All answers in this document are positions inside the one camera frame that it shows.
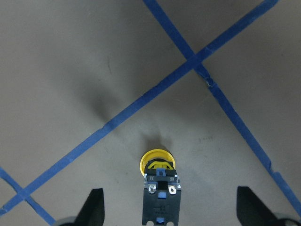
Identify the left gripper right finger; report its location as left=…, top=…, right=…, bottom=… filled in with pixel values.
left=237, top=186, right=277, bottom=226

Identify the yellow push button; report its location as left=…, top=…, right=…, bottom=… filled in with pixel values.
left=139, top=149, right=182, bottom=226

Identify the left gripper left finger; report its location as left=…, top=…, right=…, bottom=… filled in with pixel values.
left=73, top=188, right=104, bottom=226

